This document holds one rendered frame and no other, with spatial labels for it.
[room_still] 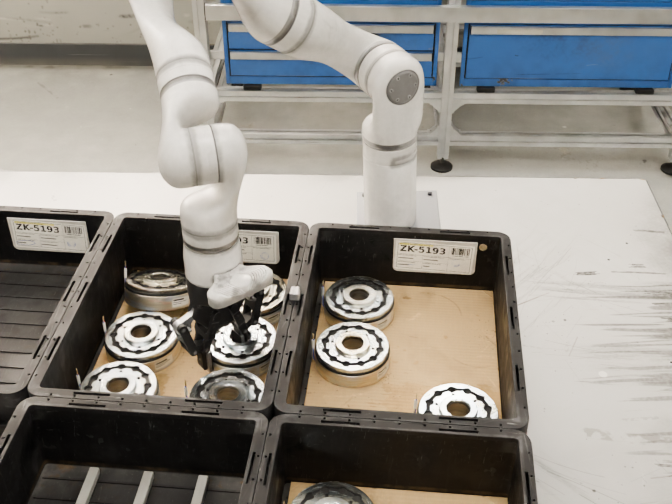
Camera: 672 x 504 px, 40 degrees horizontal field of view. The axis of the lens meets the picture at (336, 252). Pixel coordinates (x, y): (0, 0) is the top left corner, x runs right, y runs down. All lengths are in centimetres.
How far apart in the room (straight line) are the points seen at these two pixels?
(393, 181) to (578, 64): 178
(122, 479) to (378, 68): 72
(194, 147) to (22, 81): 316
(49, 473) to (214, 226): 37
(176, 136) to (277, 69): 214
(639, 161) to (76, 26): 239
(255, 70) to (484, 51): 77
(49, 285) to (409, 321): 56
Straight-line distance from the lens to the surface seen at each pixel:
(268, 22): 134
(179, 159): 107
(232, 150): 108
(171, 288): 136
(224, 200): 111
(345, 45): 147
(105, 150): 357
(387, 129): 150
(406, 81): 147
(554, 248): 179
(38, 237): 152
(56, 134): 373
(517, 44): 320
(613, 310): 166
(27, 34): 432
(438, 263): 141
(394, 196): 158
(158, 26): 121
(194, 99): 112
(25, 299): 149
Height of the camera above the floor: 171
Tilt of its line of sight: 36 degrees down
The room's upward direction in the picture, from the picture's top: straight up
